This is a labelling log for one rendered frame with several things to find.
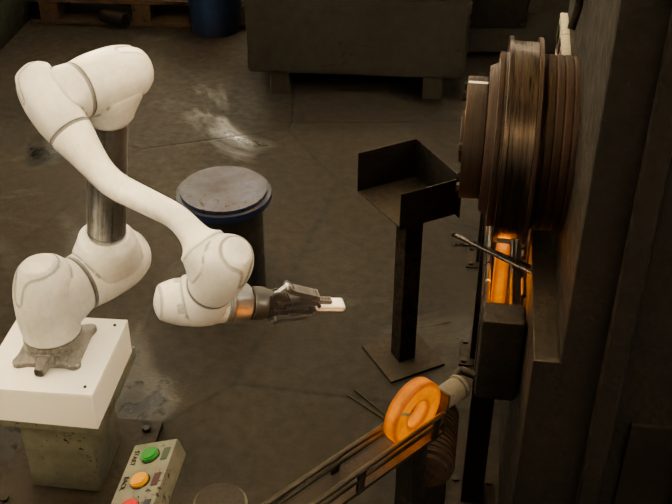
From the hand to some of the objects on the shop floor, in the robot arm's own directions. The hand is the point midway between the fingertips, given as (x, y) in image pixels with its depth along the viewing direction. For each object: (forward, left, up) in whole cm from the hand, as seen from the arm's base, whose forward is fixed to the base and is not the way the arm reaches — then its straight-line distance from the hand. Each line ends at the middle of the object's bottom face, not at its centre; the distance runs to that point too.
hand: (329, 304), depth 244 cm
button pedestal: (-40, -38, -80) cm, 97 cm away
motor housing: (+22, -6, -82) cm, 85 cm away
